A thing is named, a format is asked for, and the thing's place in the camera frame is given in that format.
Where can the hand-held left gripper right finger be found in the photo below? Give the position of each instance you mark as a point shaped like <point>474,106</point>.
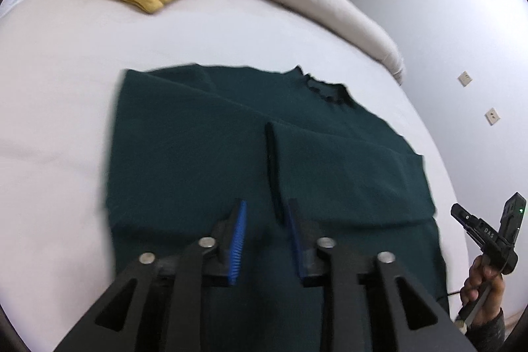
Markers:
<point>296,236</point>

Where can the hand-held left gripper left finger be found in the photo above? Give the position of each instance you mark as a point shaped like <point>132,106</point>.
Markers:
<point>237,236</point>

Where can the dark green sweater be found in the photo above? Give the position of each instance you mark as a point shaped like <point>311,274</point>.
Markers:
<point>185,150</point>

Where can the person's right forearm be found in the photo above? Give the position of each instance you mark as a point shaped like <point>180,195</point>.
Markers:
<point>489,331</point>

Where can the person's right hand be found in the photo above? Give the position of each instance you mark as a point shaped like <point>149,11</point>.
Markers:
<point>474,282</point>

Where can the bed with white sheet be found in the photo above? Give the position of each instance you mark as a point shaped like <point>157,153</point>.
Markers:
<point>62,88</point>

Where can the beige wall socket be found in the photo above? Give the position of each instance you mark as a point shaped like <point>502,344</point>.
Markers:
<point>492,116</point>
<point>465,78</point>

